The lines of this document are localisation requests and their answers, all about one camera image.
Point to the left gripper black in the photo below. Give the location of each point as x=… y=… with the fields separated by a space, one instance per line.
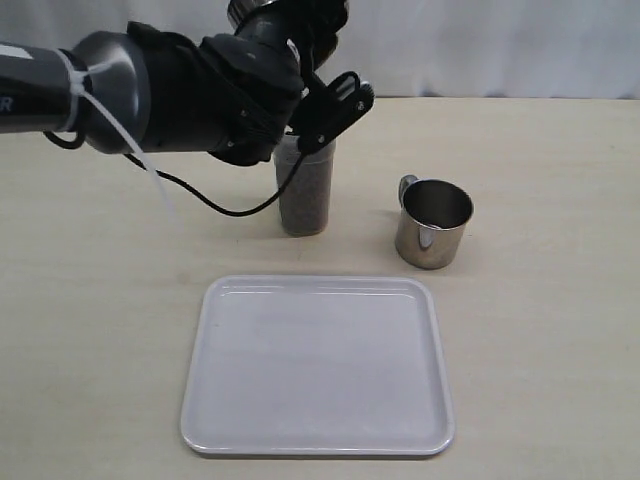
x=308 y=36

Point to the white rectangular tray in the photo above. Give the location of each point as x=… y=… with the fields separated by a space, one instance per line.
x=315 y=365

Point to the white backdrop curtain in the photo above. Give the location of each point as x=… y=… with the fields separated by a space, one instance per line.
x=542 y=49

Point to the steel mug with pellets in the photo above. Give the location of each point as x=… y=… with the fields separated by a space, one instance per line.
x=264 y=20

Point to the clear plastic tall cup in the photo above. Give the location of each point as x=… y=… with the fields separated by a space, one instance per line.
x=304 y=205

